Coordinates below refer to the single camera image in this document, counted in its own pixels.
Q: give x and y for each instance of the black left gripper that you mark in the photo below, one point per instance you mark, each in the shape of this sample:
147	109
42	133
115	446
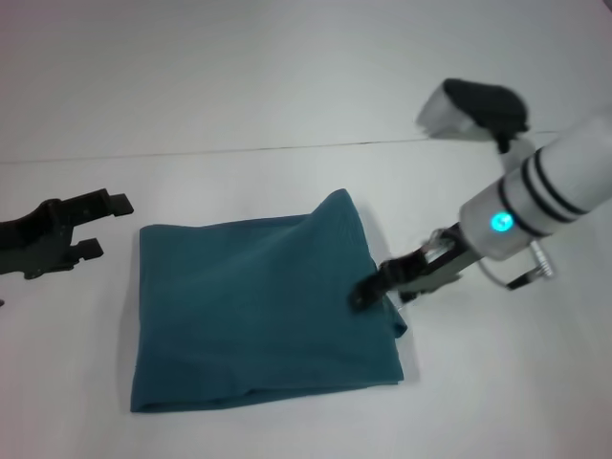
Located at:
33	244

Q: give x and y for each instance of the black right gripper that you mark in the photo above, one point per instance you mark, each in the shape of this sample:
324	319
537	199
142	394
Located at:
444	268

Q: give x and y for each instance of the teal t-shirt with FREE print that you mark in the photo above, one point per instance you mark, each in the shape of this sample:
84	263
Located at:
268	306

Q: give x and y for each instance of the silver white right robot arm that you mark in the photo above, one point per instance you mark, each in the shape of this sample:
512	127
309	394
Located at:
540	191

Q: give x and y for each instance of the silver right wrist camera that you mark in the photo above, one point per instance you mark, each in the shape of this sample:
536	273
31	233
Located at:
478	110

